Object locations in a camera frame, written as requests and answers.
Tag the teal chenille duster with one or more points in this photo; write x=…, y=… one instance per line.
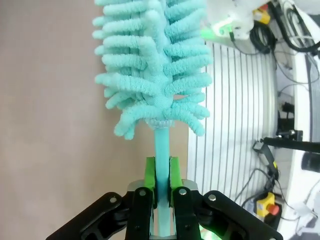
x=155, y=75

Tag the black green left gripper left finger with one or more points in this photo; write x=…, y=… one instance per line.
x=140, y=215

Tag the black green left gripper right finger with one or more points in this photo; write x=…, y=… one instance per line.
x=185, y=215

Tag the yellow emergency stop box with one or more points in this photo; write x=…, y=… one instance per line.
x=262, y=12
x=266, y=207

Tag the black clamp mount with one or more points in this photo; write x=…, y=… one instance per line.
x=265, y=155

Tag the black metal bar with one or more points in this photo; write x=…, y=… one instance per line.
x=292, y=144

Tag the white slatted panel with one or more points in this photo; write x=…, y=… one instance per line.
x=235, y=120

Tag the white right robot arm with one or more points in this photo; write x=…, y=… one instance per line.
x=230, y=17

